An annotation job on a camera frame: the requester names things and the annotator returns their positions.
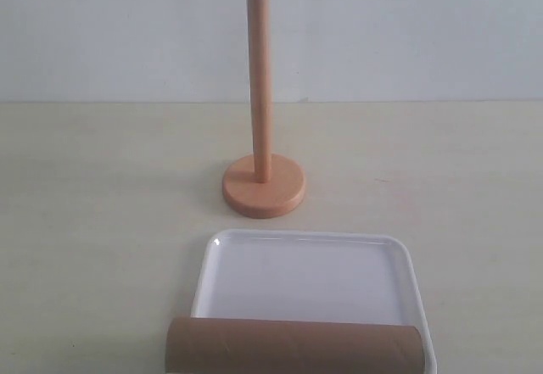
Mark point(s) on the brown cardboard tube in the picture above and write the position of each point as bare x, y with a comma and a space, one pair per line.
213, 345

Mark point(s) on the wooden paper towel holder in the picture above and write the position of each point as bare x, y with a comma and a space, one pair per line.
262, 185

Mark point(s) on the white plastic tray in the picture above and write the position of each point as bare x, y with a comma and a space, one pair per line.
311, 276

